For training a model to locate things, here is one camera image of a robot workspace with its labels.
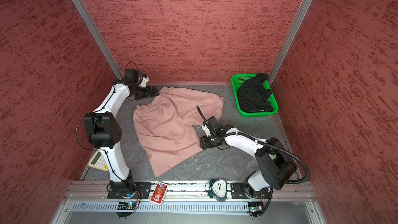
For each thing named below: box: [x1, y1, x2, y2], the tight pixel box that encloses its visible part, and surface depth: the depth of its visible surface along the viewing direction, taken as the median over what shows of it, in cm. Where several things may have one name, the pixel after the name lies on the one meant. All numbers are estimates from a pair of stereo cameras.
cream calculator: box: [88, 150, 109, 172], surface depth 83 cm
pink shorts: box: [132, 86, 225, 178], surface depth 99 cm
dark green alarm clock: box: [204, 178, 229, 203], surface depth 73 cm
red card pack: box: [149, 181, 169, 206], surface depth 74 cm
